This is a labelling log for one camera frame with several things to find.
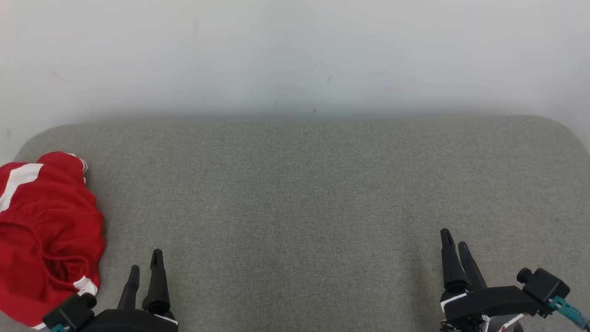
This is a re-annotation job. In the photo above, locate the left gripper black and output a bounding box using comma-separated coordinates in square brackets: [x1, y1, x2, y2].
[78, 249, 179, 332]

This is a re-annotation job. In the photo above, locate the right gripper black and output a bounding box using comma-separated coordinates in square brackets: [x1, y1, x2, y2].
[440, 228, 540, 332]

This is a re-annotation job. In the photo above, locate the red jersey with white sleeves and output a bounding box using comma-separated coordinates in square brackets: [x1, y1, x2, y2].
[0, 258, 101, 329]

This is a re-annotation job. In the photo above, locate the red mesh shorts white trim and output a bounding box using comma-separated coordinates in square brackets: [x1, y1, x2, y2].
[0, 151, 106, 282]

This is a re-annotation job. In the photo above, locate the right camera cable teal connector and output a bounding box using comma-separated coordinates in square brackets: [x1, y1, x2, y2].
[549, 296, 590, 330]

